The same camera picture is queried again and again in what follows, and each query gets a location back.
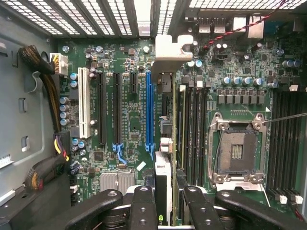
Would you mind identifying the silver chipset heat sink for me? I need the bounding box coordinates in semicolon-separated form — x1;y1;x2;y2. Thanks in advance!
100;171;136;195

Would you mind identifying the silver socket cover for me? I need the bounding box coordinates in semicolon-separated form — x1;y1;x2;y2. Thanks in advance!
215;180;272;207

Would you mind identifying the CPU socket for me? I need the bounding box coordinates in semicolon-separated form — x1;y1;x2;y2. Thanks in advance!
208;112;267;190

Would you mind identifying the black RAM slot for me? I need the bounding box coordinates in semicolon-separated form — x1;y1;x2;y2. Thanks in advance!
193;86;201;186
201;86;209;186
186;86;194;185

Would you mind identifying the green motherboard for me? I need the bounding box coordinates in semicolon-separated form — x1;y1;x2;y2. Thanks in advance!
56;35;307;226

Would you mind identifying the blue expansion slot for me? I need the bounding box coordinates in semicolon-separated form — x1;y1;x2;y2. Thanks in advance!
145;71;155;161

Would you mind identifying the long black expansion slot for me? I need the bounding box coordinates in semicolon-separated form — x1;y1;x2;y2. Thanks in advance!
112;71;125;163
97;71;107;146

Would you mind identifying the white expansion slot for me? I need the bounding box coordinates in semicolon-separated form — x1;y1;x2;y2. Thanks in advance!
78;67;92;140

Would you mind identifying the silver locking lever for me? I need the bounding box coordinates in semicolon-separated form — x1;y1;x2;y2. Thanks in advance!
266;114;307;124

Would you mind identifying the short black expansion slot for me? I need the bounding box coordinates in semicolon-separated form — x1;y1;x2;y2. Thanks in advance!
130;71;139;95

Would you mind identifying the open black PC case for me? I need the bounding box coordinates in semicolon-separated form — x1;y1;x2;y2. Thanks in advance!
0;0;307;230

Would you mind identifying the braided cable black plug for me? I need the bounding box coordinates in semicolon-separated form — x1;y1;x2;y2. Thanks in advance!
24;130;72;193

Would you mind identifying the red black twisted wire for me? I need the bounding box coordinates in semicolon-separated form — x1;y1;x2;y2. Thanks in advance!
202;0;287;50

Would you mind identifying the braided power cable bundle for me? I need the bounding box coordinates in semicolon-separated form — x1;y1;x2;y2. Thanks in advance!
18;45;70;132

